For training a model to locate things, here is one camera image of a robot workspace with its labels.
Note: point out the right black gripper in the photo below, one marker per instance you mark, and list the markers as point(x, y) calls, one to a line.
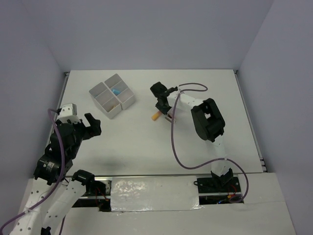
point(163, 110)

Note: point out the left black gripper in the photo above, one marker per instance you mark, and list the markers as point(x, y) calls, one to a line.
point(95, 127)

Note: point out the blue highlighter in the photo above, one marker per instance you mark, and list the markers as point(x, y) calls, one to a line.
point(116, 91)

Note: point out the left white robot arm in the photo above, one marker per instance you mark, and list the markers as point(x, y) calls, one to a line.
point(44, 211)

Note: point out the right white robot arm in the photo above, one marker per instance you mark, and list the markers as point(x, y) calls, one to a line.
point(208, 122)

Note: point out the orange pink highlighter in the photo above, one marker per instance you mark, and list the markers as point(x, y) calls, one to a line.
point(156, 115)

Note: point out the left white divided container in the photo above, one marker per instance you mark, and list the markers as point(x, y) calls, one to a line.
point(105, 100)

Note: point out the white divided container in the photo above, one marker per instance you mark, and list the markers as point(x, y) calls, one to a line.
point(121, 90)
point(105, 100)

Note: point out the right white divided container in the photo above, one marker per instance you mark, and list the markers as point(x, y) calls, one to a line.
point(121, 90)

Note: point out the silver foil cover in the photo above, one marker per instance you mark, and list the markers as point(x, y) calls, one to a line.
point(138, 194)

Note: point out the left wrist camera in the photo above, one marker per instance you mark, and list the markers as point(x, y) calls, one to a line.
point(68, 114)

